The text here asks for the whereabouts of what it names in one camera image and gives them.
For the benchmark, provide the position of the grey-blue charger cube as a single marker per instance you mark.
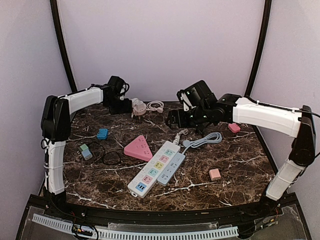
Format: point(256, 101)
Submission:
point(87, 155)

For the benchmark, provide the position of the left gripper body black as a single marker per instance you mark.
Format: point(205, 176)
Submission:
point(117, 106)

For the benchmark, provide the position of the right black frame post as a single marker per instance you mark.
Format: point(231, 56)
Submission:
point(259, 48)

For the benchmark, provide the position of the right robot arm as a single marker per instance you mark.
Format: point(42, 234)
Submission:
point(297, 123)

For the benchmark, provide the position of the black front rail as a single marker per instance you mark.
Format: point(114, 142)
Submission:
point(239, 214)

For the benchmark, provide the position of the pink white round socket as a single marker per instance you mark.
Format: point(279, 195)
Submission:
point(139, 108)

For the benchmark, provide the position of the white multicolour power strip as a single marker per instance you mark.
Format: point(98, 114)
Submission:
point(144, 181)

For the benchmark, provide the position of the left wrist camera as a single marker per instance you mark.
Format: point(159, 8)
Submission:
point(118, 86)

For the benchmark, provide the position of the blue plug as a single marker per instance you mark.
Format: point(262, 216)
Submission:
point(102, 134)

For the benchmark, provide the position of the pink triangular power hub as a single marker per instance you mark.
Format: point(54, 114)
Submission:
point(138, 149)

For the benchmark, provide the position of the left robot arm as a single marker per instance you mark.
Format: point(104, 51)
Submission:
point(56, 124)

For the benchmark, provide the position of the blue power strip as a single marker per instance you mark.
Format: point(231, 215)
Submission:
point(171, 169)

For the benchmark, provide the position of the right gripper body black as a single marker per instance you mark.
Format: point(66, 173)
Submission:
point(199, 116)

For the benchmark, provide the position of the pink plug adapter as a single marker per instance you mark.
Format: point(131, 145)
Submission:
point(234, 127)

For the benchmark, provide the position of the salmon pink charger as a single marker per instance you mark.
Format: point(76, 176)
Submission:
point(214, 174)

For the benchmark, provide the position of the white slotted cable duct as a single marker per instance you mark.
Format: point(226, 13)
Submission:
point(119, 231)

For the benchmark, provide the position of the left black frame post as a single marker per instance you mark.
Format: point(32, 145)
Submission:
point(62, 47)

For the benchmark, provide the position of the black frame post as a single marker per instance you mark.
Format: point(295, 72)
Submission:
point(62, 47)
point(259, 48)

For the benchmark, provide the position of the green USB charger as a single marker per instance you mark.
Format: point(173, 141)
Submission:
point(83, 147)

